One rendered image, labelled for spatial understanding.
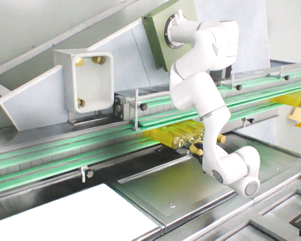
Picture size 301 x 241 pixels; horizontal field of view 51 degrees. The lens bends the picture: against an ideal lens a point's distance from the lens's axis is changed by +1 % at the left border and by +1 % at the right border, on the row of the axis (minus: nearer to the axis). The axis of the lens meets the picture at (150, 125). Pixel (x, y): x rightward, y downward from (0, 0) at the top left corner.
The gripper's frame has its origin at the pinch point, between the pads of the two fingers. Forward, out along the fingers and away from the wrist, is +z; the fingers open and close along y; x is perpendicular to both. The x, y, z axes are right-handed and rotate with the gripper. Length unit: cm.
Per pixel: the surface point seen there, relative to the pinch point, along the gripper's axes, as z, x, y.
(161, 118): 23.3, 4.5, 6.0
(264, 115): 55, -86, -12
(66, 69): 31, 42, 27
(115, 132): 19.4, 26.3, 3.6
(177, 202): -10.1, 13.8, -13.0
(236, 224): -25.1, 0.5, -15.3
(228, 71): 49, -48, 19
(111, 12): 102, 1, 47
